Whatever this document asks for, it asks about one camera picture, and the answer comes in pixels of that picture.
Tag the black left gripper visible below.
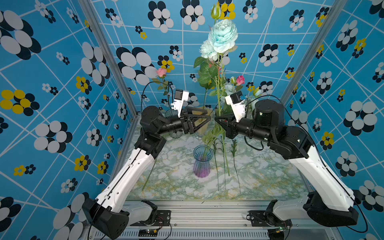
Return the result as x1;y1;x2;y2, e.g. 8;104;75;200
156;106;210;137

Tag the blue carnation stem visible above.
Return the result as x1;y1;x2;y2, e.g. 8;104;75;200
220;136;227;191
231;140;242;194
213;140;220;191

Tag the purple tinted glass vase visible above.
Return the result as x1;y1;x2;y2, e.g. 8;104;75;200
193;145;214;178

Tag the clear ribbed glass vase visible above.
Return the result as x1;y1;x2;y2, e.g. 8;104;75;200
165;109;184;139

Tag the light blue peony bouquet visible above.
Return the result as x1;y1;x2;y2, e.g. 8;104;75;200
203;77;263;147

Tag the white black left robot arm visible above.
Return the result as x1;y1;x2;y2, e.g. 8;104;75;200
82;106;211;240

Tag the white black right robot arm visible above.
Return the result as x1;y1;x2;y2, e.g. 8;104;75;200
215;96;359;227

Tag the small pink rose stem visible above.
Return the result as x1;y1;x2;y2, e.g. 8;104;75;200
236;76;245;87

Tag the green circuit board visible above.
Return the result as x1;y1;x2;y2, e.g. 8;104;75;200
138;229;159;238

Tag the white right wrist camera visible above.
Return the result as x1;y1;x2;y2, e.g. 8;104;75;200
225;91;246;123

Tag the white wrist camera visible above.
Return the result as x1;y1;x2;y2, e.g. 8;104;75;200
225;91;246;123
171;89;190;118

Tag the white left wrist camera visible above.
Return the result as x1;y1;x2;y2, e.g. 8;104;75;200
171;89;190;118

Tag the aluminium frame post left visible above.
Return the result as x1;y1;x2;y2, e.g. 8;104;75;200
79;0;138;119

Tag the aluminium frame post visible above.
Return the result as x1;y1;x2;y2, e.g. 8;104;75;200
79;0;138;119
280;0;348;104

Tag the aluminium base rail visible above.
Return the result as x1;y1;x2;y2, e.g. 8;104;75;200
117;200;342;240

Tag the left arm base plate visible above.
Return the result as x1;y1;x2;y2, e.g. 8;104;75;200
131;210;172;227

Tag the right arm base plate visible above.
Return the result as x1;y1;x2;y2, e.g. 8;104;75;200
246;211;293;228

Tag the aluminium frame post right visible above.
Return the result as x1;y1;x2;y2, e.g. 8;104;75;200
280;0;348;104

